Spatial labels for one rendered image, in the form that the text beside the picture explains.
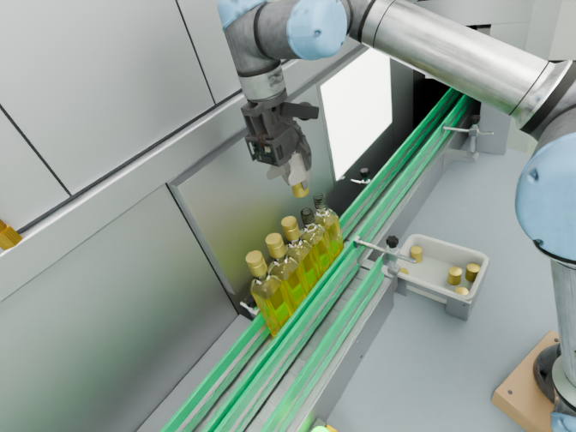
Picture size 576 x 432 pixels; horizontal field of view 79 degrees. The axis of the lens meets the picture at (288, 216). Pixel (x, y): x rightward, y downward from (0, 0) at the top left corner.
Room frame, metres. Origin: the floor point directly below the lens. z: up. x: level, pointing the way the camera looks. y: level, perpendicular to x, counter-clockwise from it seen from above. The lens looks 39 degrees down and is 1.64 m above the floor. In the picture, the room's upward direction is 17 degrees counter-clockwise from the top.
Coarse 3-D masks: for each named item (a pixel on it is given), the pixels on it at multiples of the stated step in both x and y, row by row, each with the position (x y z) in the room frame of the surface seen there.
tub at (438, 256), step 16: (416, 240) 0.72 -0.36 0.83; (432, 240) 0.69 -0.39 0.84; (432, 256) 0.68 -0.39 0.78; (448, 256) 0.64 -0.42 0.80; (464, 256) 0.61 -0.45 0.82; (480, 256) 0.58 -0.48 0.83; (416, 272) 0.65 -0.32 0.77; (432, 272) 0.63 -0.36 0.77; (464, 272) 0.60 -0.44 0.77; (480, 272) 0.53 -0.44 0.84; (432, 288) 0.53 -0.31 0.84; (448, 288) 0.56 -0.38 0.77
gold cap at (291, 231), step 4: (288, 216) 0.60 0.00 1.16; (284, 220) 0.58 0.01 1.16; (288, 220) 0.58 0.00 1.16; (292, 220) 0.58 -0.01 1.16; (296, 220) 0.57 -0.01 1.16; (284, 224) 0.57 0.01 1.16; (288, 224) 0.57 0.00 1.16; (292, 224) 0.57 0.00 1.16; (296, 224) 0.57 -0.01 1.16; (284, 228) 0.57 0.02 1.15; (288, 228) 0.56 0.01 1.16; (292, 228) 0.56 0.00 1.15; (296, 228) 0.57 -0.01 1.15; (284, 232) 0.58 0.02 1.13; (288, 232) 0.56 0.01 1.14; (292, 232) 0.56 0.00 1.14; (296, 232) 0.56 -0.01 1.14; (288, 236) 0.57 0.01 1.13; (292, 236) 0.56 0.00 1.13; (296, 236) 0.56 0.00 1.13; (292, 240) 0.56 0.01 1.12
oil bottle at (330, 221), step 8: (328, 208) 0.67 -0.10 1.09; (320, 216) 0.65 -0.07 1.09; (328, 216) 0.64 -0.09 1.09; (336, 216) 0.65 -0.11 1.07; (320, 224) 0.63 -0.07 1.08; (328, 224) 0.63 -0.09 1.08; (336, 224) 0.64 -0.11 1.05; (328, 232) 0.62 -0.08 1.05; (336, 232) 0.64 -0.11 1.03; (336, 240) 0.64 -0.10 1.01; (336, 248) 0.63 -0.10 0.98; (336, 256) 0.63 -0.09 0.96
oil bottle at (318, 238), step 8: (304, 232) 0.61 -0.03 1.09; (312, 232) 0.60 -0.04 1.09; (320, 232) 0.60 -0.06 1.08; (312, 240) 0.59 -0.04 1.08; (320, 240) 0.59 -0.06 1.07; (328, 240) 0.61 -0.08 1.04; (320, 248) 0.59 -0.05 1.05; (328, 248) 0.61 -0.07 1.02; (320, 256) 0.58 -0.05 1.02; (328, 256) 0.60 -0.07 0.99; (320, 264) 0.58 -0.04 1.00; (328, 264) 0.60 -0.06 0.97; (320, 272) 0.58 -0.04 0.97
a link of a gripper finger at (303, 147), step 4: (300, 136) 0.59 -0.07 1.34; (304, 136) 0.59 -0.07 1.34; (300, 140) 0.59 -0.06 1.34; (304, 140) 0.58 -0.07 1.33; (300, 144) 0.58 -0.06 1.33; (304, 144) 0.58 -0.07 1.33; (308, 144) 0.58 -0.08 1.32; (296, 148) 0.59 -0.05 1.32; (300, 148) 0.58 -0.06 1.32; (304, 148) 0.58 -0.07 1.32; (308, 148) 0.58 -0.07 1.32; (296, 152) 0.59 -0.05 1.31; (300, 152) 0.58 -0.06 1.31; (304, 152) 0.58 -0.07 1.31; (308, 152) 0.58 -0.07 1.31; (304, 156) 0.58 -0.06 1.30; (308, 156) 0.58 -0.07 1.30; (304, 160) 0.58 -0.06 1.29; (308, 160) 0.58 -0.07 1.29; (304, 164) 0.58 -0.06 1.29; (308, 164) 0.58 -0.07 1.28; (308, 168) 0.58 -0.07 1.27
